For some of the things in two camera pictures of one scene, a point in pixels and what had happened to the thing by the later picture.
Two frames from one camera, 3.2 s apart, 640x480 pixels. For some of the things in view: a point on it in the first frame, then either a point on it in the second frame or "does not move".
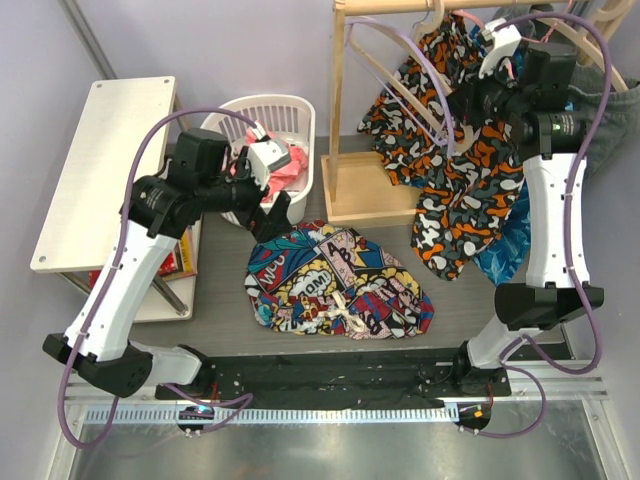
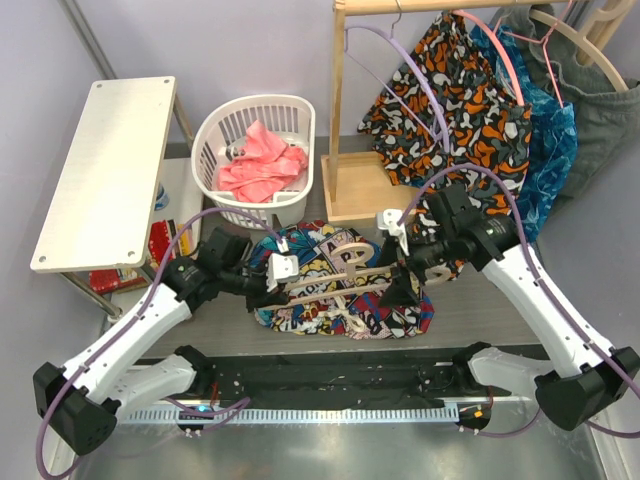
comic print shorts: [333, 280] does not move
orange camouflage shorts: [466, 169] does not move
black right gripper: [463, 101] -> [402, 293]
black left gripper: [266, 226] -> [262, 298]
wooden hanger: [458, 140] -> [352, 255]
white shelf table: [87, 206] does not move
